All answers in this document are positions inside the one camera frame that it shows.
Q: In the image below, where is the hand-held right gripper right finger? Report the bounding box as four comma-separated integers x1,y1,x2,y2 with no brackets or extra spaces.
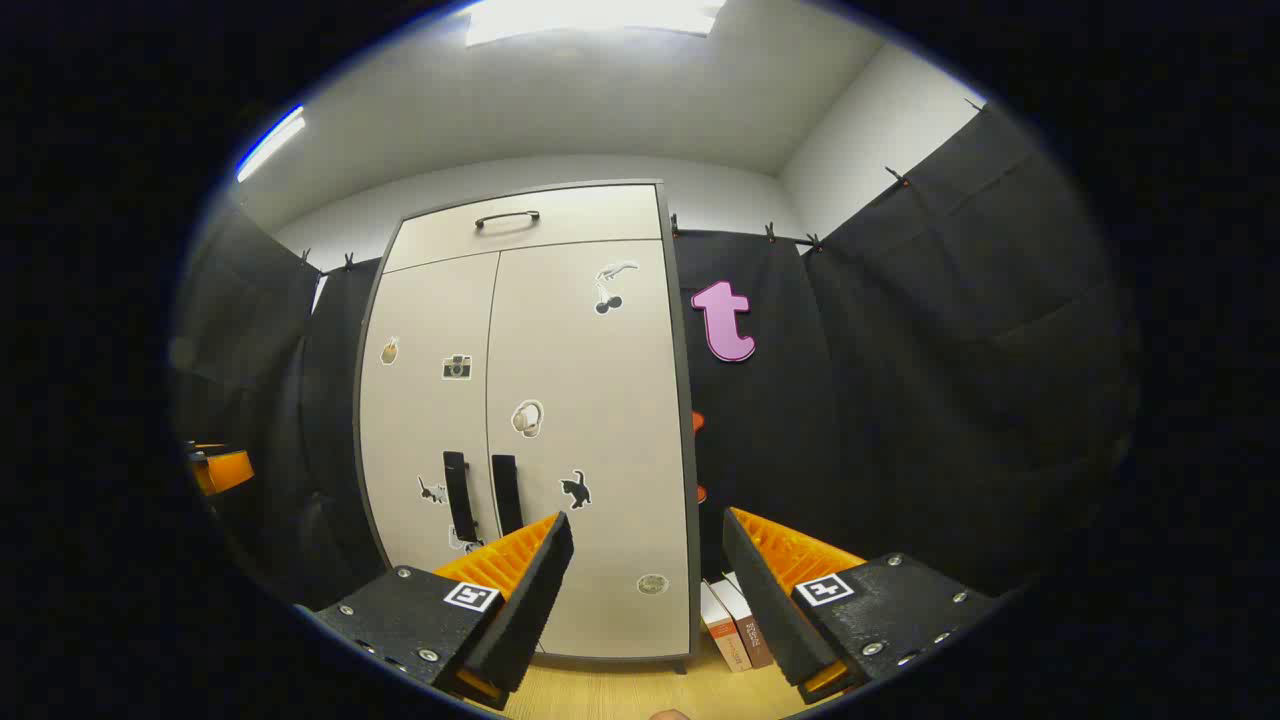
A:
722,507,1001,706

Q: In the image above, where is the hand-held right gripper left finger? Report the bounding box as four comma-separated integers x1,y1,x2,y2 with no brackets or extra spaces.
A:
313,512,576,711

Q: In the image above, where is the black door handle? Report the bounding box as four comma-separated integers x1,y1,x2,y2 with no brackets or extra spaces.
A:
443,451,478,544
491,454,525,536

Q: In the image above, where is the beige cabinet door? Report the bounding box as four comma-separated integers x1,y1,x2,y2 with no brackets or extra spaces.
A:
358,252,501,576
487,240,693,659

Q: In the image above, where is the grey double-door shoe cabinet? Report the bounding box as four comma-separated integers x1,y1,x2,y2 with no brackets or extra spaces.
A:
352,180,703,673

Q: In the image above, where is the beige cabinet drawer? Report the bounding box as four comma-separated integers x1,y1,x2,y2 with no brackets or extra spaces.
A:
383,183,663,273

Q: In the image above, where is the orange and white box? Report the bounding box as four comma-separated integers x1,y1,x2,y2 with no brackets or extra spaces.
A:
700,580,753,673

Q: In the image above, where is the black backdrop cloth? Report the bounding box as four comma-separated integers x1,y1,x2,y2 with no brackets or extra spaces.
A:
170,100,1141,611

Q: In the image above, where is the ceiling strip light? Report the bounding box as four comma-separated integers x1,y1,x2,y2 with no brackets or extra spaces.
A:
236,105,306,183

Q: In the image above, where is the ceiling light panel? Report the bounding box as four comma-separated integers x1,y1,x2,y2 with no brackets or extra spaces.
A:
465,0,726,48

